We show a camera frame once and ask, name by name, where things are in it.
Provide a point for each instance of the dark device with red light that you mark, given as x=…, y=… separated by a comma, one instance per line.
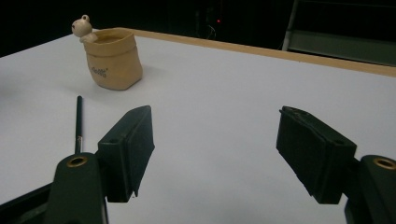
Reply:
x=218, y=21

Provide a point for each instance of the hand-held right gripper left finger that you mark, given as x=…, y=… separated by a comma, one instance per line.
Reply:
x=127, y=155

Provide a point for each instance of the grey metal frame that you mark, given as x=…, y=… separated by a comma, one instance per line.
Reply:
x=342, y=43

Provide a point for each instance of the black pen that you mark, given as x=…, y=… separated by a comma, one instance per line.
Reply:
x=79, y=121

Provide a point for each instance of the tan pen holder with bear figure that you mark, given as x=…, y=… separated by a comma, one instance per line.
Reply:
x=116, y=67

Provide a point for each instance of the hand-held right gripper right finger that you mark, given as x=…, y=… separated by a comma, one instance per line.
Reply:
x=314, y=155

